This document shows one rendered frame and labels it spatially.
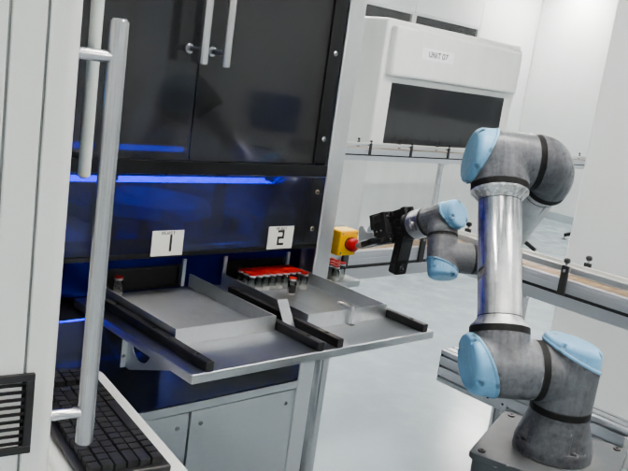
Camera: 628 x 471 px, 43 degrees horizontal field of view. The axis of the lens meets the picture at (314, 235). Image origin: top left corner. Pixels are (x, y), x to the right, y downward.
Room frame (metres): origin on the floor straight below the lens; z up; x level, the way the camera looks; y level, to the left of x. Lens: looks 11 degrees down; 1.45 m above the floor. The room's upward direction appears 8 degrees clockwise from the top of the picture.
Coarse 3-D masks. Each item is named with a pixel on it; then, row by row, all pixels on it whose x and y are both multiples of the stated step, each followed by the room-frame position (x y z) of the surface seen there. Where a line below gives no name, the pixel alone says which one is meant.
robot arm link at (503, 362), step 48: (480, 144) 1.59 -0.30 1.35; (528, 144) 1.61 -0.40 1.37; (480, 192) 1.58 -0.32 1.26; (528, 192) 1.59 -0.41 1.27; (480, 240) 1.55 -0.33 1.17; (480, 288) 1.50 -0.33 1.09; (480, 336) 1.43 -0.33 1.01; (528, 336) 1.44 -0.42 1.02; (480, 384) 1.39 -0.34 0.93; (528, 384) 1.40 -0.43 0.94
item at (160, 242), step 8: (152, 232) 1.76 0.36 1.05; (160, 232) 1.77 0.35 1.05; (168, 232) 1.79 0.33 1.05; (176, 232) 1.80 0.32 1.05; (152, 240) 1.76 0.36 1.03; (160, 240) 1.77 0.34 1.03; (168, 240) 1.79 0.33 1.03; (176, 240) 1.80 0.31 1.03; (152, 248) 1.76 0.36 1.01; (160, 248) 1.77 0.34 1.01; (168, 248) 1.79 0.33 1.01; (176, 248) 1.80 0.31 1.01; (152, 256) 1.76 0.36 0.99
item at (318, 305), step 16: (224, 288) 1.96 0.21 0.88; (240, 288) 1.92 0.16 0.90; (320, 288) 2.08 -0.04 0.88; (336, 288) 2.03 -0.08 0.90; (272, 304) 1.82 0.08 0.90; (304, 304) 1.92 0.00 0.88; (320, 304) 1.94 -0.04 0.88; (336, 304) 1.96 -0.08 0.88; (352, 304) 1.98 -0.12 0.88; (368, 304) 1.95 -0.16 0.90; (384, 304) 1.90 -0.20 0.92; (320, 320) 1.76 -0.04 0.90; (336, 320) 1.79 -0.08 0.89; (368, 320) 1.87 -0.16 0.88
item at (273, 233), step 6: (270, 228) 2.00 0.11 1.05; (276, 228) 2.01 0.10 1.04; (282, 228) 2.02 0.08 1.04; (288, 228) 2.04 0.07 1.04; (270, 234) 2.00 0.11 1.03; (276, 234) 2.01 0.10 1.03; (288, 234) 2.04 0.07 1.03; (270, 240) 2.00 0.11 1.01; (276, 240) 2.01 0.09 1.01; (282, 240) 2.03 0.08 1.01; (288, 240) 2.04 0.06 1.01; (270, 246) 2.00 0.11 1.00; (276, 246) 2.01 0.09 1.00; (282, 246) 2.03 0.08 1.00; (288, 246) 2.04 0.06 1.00
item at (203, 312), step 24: (168, 288) 1.89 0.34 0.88; (192, 288) 1.92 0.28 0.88; (216, 288) 1.85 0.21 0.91; (144, 312) 1.60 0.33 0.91; (168, 312) 1.71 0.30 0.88; (192, 312) 1.73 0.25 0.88; (216, 312) 1.75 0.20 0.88; (240, 312) 1.77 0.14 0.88; (264, 312) 1.71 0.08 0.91; (192, 336) 1.54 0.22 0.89; (216, 336) 1.58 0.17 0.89
